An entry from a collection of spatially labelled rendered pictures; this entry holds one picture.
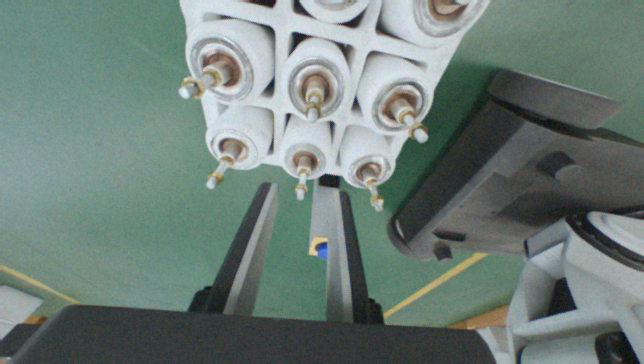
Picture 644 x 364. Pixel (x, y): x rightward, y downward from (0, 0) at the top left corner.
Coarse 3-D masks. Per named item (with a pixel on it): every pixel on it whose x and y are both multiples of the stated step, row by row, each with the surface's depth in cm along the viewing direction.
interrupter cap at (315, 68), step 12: (312, 60) 23; (324, 60) 23; (300, 72) 24; (312, 72) 24; (324, 72) 24; (336, 72) 24; (288, 84) 25; (300, 84) 25; (324, 84) 25; (336, 84) 25; (300, 96) 26; (324, 96) 26; (336, 96) 26; (300, 108) 27; (324, 108) 27; (336, 108) 27
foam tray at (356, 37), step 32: (192, 0) 25; (224, 0) 25; (288, 0) 25; (288, 32) 27; (320, 32) 27; (352, 32) 27; (384, 32) 35; (352, 64) 30; (416, 64) 34; (352, 96) 33
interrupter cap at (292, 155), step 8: (296, 144) 31; (304, 144) 30; (312, 144) 31; (288, 152) 32; (296, 152) 32; (304, 152) 32; (312, 152) 31; (320, 152) 31; (288, 160) 33; (296, 160) 33; (312, 160) 33; (320, 160) 33; (288, 168) 34; (296, 168) 34; (312, 168) 34; (320, 168) 34; (296, 176) 35; (312, 176) 35
